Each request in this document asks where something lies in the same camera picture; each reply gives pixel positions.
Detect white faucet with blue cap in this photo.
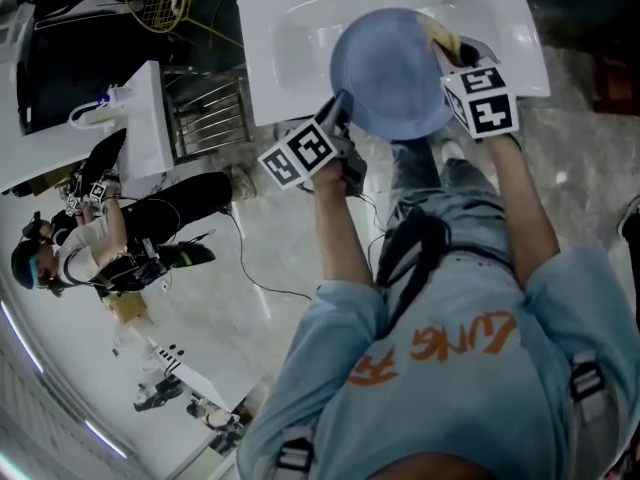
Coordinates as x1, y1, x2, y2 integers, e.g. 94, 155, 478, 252
68, 83, 134, 130

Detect yellow wire basket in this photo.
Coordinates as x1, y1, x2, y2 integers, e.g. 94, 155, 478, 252
118, 0, 246, 52

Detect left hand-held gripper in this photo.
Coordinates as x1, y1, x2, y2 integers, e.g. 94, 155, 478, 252
257, 90, 369, 197

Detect grey harness strap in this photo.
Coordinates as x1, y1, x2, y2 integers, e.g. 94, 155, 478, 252
272, 427, 317, 480
569, 350, 619, 449

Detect yellow sponge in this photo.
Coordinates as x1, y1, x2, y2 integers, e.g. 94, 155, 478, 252
417, 15, 462, 64

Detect person's light blue shirt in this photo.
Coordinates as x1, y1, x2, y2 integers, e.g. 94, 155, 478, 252
234, 240, 640, 480

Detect person's white shoe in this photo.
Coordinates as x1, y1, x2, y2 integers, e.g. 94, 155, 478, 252
441, 139, 467, 163

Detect white ceramic sink basin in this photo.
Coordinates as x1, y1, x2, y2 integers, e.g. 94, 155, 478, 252
235, 0, 551, 128

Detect black cloth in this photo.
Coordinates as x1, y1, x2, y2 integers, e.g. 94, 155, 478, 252
79, 127, 128, 190

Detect big blue plate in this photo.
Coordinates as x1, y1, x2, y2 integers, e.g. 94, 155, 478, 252
328, 7, 454, 142

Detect metal rack sink stand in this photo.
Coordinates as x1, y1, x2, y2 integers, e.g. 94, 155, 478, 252
164, 65, 254, 165

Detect white box with black marks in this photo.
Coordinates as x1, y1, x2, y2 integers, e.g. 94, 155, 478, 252
147, 337, 236, 414

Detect person's left hand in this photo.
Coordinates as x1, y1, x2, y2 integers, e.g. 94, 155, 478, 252
312, 161, 349, 195

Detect black floor cable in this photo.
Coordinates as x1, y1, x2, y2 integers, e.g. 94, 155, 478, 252
219, 205, 314, 302

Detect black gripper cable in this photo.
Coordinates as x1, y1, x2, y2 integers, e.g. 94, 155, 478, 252
349, 192, 387, 250

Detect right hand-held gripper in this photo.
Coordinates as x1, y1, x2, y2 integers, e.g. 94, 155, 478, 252
430, 36, 519, 140

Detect person's blue jeans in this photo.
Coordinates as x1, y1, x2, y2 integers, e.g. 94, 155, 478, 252
377, 135, 516, 289

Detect person's right forearm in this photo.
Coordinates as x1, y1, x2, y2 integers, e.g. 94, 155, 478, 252
482, 132, 561, 290

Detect yellow liquid soap bottle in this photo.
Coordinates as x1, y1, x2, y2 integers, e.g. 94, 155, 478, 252
78, 108, 122, 125

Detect person's left forearm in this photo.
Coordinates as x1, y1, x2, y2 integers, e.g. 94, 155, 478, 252
310, 182, 376, 287

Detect white sink with flat counter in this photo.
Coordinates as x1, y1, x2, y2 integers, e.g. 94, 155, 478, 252
0, 60, 174, 194

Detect brown wooden cabinet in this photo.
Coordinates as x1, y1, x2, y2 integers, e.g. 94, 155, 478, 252
592, 52, 640, 117

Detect large black screen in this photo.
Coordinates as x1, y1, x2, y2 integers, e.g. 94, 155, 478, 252
17, 17, 167, 137

